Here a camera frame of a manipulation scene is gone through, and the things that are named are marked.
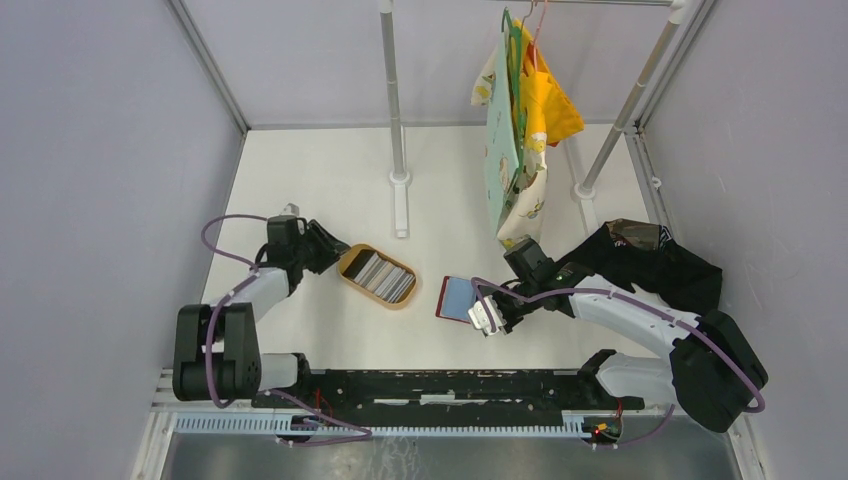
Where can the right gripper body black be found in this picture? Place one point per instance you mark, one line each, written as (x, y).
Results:
(514, 308)

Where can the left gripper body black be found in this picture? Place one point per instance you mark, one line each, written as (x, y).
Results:
(306, 248)

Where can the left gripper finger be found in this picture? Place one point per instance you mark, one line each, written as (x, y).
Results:
(323, 256)
(321, 237)

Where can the yellow oval card tray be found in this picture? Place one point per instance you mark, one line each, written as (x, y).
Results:
(346, 258)

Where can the red card holder wallet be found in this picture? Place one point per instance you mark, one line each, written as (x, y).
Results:
(456, 298)

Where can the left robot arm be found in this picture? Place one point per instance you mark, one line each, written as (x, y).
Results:
(217, 357)

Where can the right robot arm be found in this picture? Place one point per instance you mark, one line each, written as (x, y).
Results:
(700, 362)

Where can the stack of credit cards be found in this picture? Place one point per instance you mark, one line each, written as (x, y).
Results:
(380, 277)

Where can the black clothes pile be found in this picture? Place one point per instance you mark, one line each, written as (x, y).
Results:
(630, 253)

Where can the mint green cartoon cloth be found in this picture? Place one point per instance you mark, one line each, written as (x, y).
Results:
(501, 161)

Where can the green clothes hanger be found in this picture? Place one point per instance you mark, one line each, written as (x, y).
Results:
(514, 61)

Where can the yellow garment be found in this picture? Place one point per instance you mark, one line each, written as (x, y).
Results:
(550, 115)

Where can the pink clothes hanger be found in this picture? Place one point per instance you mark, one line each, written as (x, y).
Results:
(539, 13)

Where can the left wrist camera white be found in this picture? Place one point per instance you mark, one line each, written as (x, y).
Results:
(291, 209)

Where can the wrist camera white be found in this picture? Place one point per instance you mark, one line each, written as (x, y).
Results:
(291, 209)
(486, 317)

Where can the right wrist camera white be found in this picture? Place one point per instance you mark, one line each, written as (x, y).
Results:
(486, 317)

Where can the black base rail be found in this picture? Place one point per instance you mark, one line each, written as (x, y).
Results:
(459, 398)

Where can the white slotted cable duct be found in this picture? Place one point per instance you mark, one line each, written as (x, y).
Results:
(298, 424)

